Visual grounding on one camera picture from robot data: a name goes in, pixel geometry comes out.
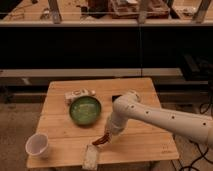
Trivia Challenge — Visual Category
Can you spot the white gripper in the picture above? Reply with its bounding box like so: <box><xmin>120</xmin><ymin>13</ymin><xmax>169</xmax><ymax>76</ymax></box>
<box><xmin>101</xmin><ymin>112</ymin><xmax>128</xmax><ymax>144</ymax></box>

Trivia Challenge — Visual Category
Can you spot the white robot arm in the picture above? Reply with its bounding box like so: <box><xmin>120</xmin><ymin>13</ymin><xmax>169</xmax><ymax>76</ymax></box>
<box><xmin>105</xmin><ymin>91</ymin><xmax>213</xmax><ymax>149</ymax></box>

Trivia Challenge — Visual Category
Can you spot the white sponge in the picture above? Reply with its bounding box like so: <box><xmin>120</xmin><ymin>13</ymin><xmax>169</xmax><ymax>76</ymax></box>
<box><xmin>82</xmin><ymin>144</ymin><xmax>99</xmax><ymax>171</ymax></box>

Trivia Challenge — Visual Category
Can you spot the green bowl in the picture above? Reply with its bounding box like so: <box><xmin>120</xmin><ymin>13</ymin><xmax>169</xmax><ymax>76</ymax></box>
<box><xmin>69</xmin><ymin>96</ymin><xmax>102</xmax><ymax>126</ymax></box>

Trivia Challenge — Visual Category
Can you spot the black rectangular block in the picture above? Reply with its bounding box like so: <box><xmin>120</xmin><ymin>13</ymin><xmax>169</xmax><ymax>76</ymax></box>
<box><xmin>112</xmin><ymin>95</ymin><xmax>121</xmax><ymax>102</ymax></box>

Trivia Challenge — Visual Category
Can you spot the wooden table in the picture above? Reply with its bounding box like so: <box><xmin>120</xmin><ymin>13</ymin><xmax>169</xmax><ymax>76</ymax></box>
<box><xmin>27</xmin><ymin>78</ymin><xmax>179</xmax><ymax>168</ymax></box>

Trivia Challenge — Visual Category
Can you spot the white tube package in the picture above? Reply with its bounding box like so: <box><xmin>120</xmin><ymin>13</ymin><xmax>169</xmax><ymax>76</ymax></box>
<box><xmin>65</xmin><ymin>89</ymin><xmax>96</xmax><ymax>104</ymax></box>

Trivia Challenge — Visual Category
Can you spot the white paper cup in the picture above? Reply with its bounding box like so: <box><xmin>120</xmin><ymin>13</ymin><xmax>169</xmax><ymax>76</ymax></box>
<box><xmin>25</xmin><ymin>133</ymin><xmax>50</xmax><ymax>159</ymax></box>

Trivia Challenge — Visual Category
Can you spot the metal shelf rack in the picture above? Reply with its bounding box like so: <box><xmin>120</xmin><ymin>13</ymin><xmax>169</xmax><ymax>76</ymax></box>
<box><xmin>0</xmin><ymin>0</ymin><xmax>213</xmax><ymax>27</ymax></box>

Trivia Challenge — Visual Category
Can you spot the black cable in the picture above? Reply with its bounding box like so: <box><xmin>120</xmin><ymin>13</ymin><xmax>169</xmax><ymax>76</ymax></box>
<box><xmin>173</xmin><ymin>99</ymin><xmax>213</xmax><ymax>171</ymax></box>

